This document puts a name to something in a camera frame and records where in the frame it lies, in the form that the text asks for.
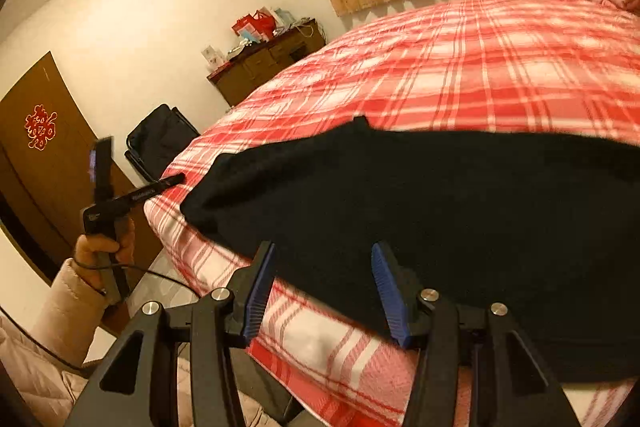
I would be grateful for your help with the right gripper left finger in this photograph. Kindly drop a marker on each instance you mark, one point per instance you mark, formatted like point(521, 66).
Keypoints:
point(250, 287)

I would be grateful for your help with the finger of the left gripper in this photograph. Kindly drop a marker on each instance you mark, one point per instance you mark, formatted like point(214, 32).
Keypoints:
point(171, 181)

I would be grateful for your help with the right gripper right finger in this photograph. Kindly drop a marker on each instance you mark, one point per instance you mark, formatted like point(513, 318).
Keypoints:
point(399, 290)

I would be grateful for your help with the black pants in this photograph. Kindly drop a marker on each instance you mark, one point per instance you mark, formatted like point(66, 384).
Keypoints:
point(546, 223)

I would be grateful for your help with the person's left hand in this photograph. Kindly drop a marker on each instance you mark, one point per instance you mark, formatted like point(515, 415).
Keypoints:
point(88, 248)

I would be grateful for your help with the black suitcase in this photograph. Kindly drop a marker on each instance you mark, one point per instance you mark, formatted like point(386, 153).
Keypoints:
point(158, 140)

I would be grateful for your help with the dark wooden dresser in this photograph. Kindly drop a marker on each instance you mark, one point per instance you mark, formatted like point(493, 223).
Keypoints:
point(255, 65)

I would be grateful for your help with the red door ornament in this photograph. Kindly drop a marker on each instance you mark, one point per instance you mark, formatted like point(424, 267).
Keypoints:
point(40, 126)

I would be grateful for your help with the beige quilted jacket sleeve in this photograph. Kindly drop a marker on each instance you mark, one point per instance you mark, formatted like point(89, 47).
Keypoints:
point(42, 363)

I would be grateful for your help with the red gift bag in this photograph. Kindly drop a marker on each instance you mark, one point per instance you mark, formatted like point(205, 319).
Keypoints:
point(259, 26)

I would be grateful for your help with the red plaid bed sheet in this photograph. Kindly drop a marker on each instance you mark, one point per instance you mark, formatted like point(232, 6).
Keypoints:
point(532, 65)

